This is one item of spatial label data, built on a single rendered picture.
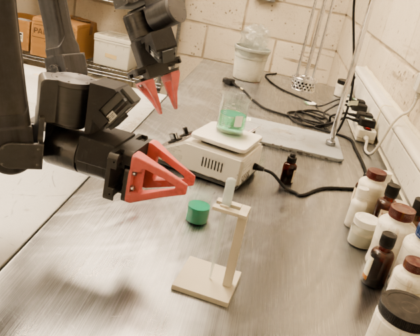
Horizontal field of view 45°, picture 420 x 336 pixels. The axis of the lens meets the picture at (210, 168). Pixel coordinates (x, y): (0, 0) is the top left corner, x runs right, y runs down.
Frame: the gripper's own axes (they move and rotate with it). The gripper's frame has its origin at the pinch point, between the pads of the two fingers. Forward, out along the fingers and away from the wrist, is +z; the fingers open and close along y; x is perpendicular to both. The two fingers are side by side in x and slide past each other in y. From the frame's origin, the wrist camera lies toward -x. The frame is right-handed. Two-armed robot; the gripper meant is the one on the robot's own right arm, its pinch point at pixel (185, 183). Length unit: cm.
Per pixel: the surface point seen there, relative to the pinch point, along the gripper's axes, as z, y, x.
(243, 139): 1.0, 38.1, 4.3
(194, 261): 3.0, 3.0, 12.9
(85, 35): -136, 231, 30
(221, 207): 5.7, -1.4, 1.1
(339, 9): 8, 278, -16
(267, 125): 1, 79, 11
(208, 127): -6.9, 39.8, 4.4
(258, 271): 12.2, 6.6, 13.5
